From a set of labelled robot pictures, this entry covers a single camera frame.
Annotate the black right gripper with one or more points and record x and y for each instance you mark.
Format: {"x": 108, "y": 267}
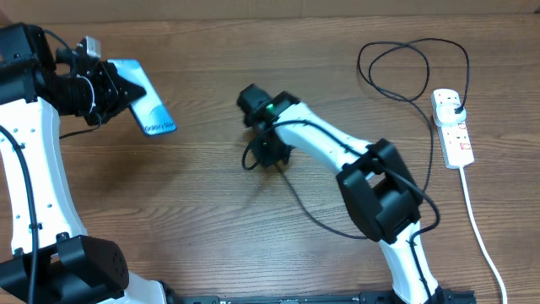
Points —
{"x": 266, "y": 159}

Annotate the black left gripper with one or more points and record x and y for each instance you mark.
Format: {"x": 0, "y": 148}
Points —
{"x": 117, "y": 89}

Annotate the blue screen Galaxy smartphone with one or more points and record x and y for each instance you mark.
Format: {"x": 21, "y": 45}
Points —
{"x": 149, "y": 110}

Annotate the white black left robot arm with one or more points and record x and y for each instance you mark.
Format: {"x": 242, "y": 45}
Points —
{"x": 54, "y": 259}

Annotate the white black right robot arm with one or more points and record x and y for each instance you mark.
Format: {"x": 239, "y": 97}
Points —
{"x": 380, "y": 195}

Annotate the white charger plug adapter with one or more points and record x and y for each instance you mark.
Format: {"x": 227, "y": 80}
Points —
{"x": 447, "y": 115}

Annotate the white power strip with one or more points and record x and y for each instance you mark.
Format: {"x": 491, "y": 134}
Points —
{"x": 454, "y": 140}

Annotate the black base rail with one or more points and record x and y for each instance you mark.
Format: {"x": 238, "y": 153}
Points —
{"x": 364, "y": 297}

